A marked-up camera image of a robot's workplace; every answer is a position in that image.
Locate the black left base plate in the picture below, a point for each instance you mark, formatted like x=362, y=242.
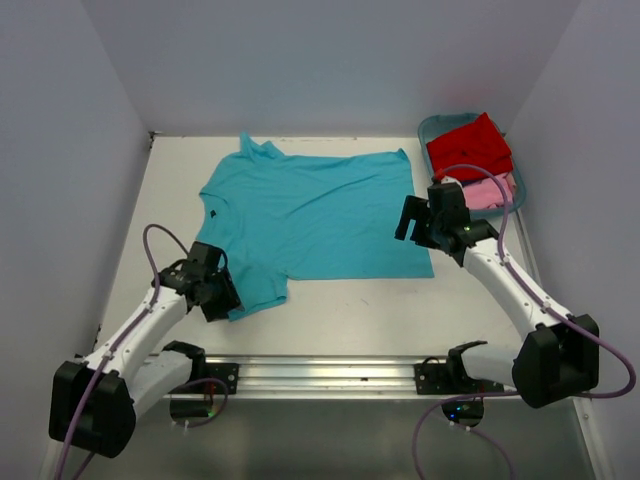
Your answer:
x=226, y=373

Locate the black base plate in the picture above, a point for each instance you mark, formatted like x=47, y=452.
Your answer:
x=434, y=378
x=226, y=373

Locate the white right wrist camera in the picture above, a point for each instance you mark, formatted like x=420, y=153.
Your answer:
x=446, y=179

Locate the teal plastic basket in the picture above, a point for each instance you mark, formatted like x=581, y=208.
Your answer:
x=437, y=125

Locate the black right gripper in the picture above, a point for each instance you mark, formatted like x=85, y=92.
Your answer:
x=416, y=208

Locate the turquoise t shirt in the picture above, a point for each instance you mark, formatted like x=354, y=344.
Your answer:
x=283, y=217

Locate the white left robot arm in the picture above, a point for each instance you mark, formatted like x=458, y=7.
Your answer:
x=97, y=400

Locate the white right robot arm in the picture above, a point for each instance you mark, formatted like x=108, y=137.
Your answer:
x=525, y=303

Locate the aluminium mounting rail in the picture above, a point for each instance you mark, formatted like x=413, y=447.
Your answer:
x=325, y=375

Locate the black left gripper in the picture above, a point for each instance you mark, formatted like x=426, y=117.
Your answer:
x=228, y=300

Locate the red t shirt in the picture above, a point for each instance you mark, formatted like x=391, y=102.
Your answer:
x=478, y=143

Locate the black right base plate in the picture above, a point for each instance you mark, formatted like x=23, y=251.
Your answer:
x=434, y=378

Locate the pink t shirt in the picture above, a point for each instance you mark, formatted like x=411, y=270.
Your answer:
x=485, y=194

